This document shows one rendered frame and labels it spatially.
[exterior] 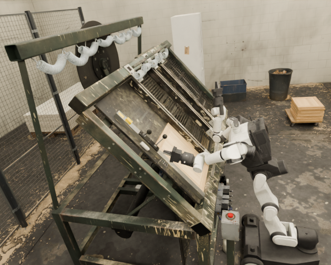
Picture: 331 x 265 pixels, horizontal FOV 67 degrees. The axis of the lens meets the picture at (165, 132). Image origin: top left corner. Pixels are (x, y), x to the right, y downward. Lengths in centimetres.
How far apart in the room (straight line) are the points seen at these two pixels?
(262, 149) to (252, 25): 528
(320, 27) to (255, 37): 145
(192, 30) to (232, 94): 180
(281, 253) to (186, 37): 435
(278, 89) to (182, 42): 242
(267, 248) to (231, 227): 90
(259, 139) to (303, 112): 314
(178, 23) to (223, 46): 183
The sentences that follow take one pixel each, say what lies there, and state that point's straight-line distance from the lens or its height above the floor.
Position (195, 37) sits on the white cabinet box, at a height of 161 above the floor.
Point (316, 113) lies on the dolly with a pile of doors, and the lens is 513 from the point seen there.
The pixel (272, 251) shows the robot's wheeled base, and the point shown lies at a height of 17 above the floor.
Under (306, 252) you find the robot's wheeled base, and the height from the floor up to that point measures 19.
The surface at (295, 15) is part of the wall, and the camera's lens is 717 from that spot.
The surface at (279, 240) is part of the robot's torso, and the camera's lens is 265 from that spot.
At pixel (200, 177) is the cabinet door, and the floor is 94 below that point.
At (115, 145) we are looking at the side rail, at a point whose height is 152.
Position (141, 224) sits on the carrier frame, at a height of 79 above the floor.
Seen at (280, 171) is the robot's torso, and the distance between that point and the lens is 219.
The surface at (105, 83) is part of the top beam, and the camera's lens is 192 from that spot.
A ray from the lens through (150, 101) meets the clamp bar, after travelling 228.
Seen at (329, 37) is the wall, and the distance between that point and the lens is 746.
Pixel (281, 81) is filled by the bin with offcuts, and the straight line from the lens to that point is 622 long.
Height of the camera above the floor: 230
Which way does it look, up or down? 27 degrees down
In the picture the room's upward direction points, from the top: 8 degrees counter-clockwise
